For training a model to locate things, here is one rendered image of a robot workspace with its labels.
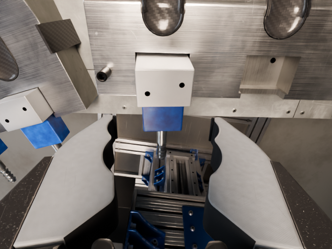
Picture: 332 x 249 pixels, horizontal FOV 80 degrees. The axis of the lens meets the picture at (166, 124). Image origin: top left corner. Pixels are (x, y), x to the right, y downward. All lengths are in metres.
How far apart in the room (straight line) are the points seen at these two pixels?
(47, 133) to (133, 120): 0.75
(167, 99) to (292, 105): 0.24
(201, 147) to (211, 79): 0.92
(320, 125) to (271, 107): 1.24
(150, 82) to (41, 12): 0.16
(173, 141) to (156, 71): 0.92
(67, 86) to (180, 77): 0.15
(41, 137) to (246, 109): 0.30
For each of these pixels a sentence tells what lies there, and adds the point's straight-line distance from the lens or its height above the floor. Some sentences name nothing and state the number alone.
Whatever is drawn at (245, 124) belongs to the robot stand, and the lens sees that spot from 1.10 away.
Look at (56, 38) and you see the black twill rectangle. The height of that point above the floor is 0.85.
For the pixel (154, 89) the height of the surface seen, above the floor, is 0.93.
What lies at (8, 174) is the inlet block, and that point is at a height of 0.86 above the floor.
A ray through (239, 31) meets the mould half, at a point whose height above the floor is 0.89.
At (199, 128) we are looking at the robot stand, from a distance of 1.05.
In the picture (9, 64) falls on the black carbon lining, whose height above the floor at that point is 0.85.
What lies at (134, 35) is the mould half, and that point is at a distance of 0.20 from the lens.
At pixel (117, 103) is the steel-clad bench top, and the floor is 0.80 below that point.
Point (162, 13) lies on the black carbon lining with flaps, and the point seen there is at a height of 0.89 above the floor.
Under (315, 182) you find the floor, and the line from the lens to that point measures 1.96.
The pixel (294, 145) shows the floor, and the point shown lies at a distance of 1.60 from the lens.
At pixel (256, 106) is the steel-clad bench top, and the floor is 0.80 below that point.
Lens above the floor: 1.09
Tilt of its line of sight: 59 degrees down
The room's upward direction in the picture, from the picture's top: 180 degrees counter-clockwise
